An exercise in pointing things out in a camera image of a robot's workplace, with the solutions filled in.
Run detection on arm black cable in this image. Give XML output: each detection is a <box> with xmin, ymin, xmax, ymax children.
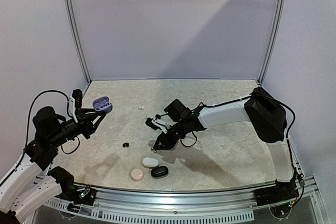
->
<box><xmin>181</xmin><ymin>95</ymin><xmax>305</xmax><ymax>183</ymax></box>
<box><xmin>23</xmin><ymin>90</ymin><xmax>81</xmax><ymax>155</ymax></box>

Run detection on pink charging case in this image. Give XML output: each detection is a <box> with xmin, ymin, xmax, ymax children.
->
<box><xmin>130</xmin><ymin>168</ymin><xmax>144</xmax><ymax>182</ymax></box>

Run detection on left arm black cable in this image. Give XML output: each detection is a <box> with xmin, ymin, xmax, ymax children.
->
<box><xmin>23</xmin><ymin>90</ymin><xmax>81</xmax><ymax>155</ymax></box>

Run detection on right aluminium frame post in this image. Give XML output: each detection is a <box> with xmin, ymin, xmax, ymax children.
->
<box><xmin>256</xmin><ymin>0</ymin><xmax>285</xmax><ymax>86</ymax></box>

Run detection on black charging case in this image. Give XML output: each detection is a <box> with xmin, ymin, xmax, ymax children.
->
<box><xmin>151</xmin><ymin>166</ymin><xmax>169</xmax><ymax>178</ymax></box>

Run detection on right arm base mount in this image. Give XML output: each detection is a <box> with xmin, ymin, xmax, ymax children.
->
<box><xmin>253</xmin><ymin>178</ymin><xmax>305</xmax><ymax>208</ymax></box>

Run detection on purple charging case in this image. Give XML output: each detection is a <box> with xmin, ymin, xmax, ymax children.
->
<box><xmin>92</xmin><ymin>97</ymin><xmax>113</xmax><ymax>113</ymax></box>

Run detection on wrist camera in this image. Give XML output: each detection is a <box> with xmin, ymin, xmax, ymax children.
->
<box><xmin>67</xmin><ymin>89</ymin><xmax>82</xmax><ymax>123</ymax></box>
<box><xmin>145</xmin><ymin>118</ymin><xmax>170</xmax><ymax>134</ymax></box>

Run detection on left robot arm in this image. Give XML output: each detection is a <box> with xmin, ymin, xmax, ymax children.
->
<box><xmin>1</xmin><ymin>106</ymin><xmax>107</xmax><ymax>223</ymax></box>

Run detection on white charging case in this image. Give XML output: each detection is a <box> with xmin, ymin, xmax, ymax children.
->
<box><xmin>142</xmin><ymin>157</ymin><xmax>160</xmax><ymax>168</ymax></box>

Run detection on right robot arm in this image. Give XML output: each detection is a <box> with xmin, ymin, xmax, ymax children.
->
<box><xmin>145</xmin><ymin>87</ymin><xmax>296</xmax><ymax>201</ymax></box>

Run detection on aluminium front rail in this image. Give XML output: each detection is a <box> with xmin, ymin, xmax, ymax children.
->
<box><xmin>30</xmin><ymin>174</ymin><xmax>320</xmax><ymax>222</ymax></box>

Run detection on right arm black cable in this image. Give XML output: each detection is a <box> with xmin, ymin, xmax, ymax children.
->
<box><xmin>181</xmin><ymin>95</ymin><xmax>305</xmax><ymax>183</ymax></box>

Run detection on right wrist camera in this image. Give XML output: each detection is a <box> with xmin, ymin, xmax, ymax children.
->
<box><xmin>145</xmin><ymin>118</ymin><xmax>170</xmax><ymax>134</ymax></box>

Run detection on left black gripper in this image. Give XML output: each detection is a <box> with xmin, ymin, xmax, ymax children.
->
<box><xmin>49</xmin><ymin>108</ymin><xmax>106</xmax><ymax>147</ymax></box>

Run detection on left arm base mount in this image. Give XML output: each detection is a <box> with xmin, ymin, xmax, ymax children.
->
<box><xmin>56</xmin><ymin>184</ymin><xmax>98</xmax><ymax>206</ymax></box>

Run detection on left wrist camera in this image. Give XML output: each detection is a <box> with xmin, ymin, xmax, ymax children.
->
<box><xmin>67</xmin><ymin>89</ymin><xmax>82</xmax><ymax>123</ymax></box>

